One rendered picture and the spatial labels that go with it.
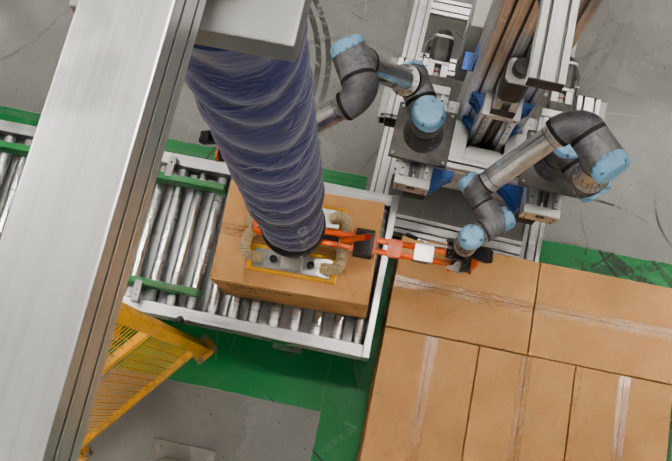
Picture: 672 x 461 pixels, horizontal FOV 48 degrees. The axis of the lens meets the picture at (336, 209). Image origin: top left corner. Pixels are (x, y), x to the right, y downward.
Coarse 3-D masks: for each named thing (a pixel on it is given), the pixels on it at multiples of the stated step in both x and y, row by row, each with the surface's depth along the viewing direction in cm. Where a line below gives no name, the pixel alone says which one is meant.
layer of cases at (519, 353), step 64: (384, 320) 345; (448, 320) 318; (512, 320) 318; (576, 320) 318; (640, 320) 317; (384, 384) 312; (448, 384) 312; (512, 384) 311; (576, 384) 311; (640, 384) 311; (384, 448) 305; (448, 448) 305; (512, 448) 305; (576, 448) 304; (640, 448) 304
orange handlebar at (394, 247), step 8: (256, 224) 274; (256, 232) 273; (328, 232) 273; (336, 232) 272; (344, 232) 273; (328, 240) 272; (376, 240) 272; (384, 240) 271; (392, 240) 271; (400, 240) 271; (344, 248) 272; (376, 248) 271; (392, 248) 270; (400, 248) 270; (408, 248) 272; (440, 248) 271; (392, 256) 271; (400, 256) 270; (408, 256) 270; (440, 264) 270; (448, 264) 269
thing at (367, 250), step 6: (360, 228) 271; (354, 234) 270; (360, 234) 271; (372, 234) 271; (366, 240) 271; (372, 240) 271; (354, 246) 270; (360, 246) 270; (366, 246) 270; (372, 246) 270; (354, 252) 269; (360, 252) 270; (366, 252) 270; (372, 252) 268; (366, 258) 272
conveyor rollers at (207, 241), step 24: (24, 144) 340; (0, 168) 338; (0, 216) 332; (168, 216) 331; (192, 216) 331; (216, 216) 331; (384, 216) 330; (144, 240) 328; (168, 240) 329; (192, 240) 330; (216, 288) 322; (216, 312) 322; (336, 336) 317; (360, 336) 317
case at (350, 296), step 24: (240, 216) 289; (360, 216) 289; (240, 240) 287; (264, 240) 287; (216, 264) 285; (240, 264) 284; (360, 264) 284; (240, 288) 295; (264, 288) 284; (288, 288) 282; (312, 288) 282; (336, 288) 282; (360, 288) 282; (336, 312) 315; (360, 312) 302
